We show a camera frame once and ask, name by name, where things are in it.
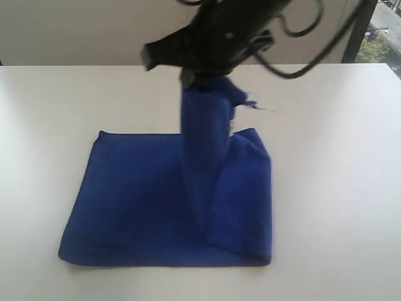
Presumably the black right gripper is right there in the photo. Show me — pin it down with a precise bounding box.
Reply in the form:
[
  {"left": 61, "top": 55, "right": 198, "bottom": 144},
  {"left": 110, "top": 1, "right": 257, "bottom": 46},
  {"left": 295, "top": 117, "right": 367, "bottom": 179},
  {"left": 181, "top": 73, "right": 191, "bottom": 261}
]
[{"left": 142, "top": 1, "right": 289, "bottom": 88}]

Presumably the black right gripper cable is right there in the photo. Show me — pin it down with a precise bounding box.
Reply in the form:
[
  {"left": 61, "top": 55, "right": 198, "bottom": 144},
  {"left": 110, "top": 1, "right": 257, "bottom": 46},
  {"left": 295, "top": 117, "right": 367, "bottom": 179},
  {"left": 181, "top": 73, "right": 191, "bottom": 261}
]
[{"left": 178, "top": 0, "right": 370, "bottom": 80}]

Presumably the blue terry towel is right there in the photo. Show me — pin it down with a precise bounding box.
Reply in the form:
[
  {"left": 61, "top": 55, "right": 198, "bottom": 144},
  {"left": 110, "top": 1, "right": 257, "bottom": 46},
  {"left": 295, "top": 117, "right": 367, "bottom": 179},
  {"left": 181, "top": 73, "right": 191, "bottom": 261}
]
[{"left": 58, "top": 77, "right": 273, "bottom": 267}]

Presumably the black window frame post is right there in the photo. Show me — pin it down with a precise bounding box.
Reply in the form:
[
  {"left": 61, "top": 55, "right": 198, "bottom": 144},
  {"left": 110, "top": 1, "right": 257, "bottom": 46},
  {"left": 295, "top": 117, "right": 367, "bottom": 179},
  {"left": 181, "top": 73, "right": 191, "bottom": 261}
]
[{"left": 341, "top": 0, "right": 378, "bottom": 63}]

